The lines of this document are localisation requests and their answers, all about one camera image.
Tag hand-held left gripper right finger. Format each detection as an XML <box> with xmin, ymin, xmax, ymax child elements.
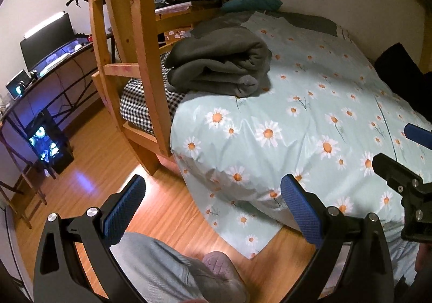
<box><xmin>280</xmin><ymin>174</ymin><xmax>397</xmax><ymax>303</ymax></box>

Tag small glowing desk gadget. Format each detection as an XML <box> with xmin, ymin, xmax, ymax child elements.
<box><xmin>6</xmin><ymin>70</ymin><xmax>30</xmax><ymax>100</ymax></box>

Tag person's right leg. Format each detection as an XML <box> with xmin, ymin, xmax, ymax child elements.
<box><xmin>385</xmin><ymin>220</ymin><xmax>423</xmax><ymax>287</ymax></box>

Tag light blue daisy duvet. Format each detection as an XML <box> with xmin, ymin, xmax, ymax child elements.
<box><xmin>170</xmin><ymin>11</ymin><xmax>432</xmax><ymax>260</ymax></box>

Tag white monitor light bar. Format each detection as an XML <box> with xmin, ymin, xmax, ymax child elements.
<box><xmin>23</xmin><ymin>11</ymin><xmax>67</xmax><ymax>39</ymax></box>

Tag glowing computer tower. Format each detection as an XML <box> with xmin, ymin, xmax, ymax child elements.
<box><xmin>27</xmin><ymin>110</ymin><xmax>75</xmax><ymax>176</ymax></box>

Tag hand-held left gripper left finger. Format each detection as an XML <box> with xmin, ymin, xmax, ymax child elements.
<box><xmin>32</xmin><ymin>174</ymin><xmax>147</xmax><ymax>303</ymax></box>

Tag person's leg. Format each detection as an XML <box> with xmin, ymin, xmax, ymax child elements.
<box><xmin>111</xmin><ymin>231</ymin><xmax>205</xmax><ymax>303</ymax></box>
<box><xmin>385</xmin><ymin>220</ymin><xmax>423</xmax><ymax>287</ymax></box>

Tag grey quilted slipper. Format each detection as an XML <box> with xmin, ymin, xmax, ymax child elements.
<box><xmin>194</xmin><ymin>251</ymin><xmax>251</xmax><ymax>303</ymax></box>

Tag silver metal rail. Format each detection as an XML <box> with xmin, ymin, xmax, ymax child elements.
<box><xmin>154</xmin><ymin>2</ymin><xmax>194</xmax><ymax>16</ymax></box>

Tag grey folded sweatshirt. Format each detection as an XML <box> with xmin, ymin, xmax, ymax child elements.
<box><xmin>167</xmin><ymin>53</ymin><xmax>273</xmax><ymax>98</ymax></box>

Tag teal pillow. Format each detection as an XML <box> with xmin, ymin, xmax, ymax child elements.
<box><xmin>221</xmin><ymin>0</ymin><xmax>283</xmax><ymax>14</ymax></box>

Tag black desk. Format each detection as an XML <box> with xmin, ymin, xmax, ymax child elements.
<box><xmin>0</xmin><ymin>32</ymin><xmax>117</xmax><ymax>230</ymax></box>

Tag person's left leg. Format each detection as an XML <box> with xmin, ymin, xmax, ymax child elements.
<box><xmin>111</xmin><ymin>231</ymin><xmax>205</xmax><ymax>303</ymax></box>

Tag dark grey blanket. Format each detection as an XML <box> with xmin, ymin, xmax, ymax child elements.
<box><xmin>191</xmin><ymin>12</ymin><xmax>339</xmax><ymax>37</ymax></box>

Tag wooden bunk bed frame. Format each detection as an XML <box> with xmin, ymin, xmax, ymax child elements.
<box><xmin>88</xmin><ymin>0</ymin><xmax>432</xmax><ymax>176</ymax></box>

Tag black computer monitor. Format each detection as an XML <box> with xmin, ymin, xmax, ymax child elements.
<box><xmin>19</xmin><ymin>15</ymin><xmax>75</xmax><ymax>72</ymax></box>

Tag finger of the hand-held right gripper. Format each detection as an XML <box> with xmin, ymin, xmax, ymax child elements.
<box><xmin>404</xmin><ymin>122</ymin><xmax>432</xmax><ymax>149</ymax></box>
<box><xmin>371</xmin><ymin>152</ymin><xmax>425</xmax><ymax>190</ymax></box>

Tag black clothes pile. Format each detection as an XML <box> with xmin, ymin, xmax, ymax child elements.
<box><xmin>374</xmin><ymin>42</ymin><xmax>432</xmax><ymax>112</ymax></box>

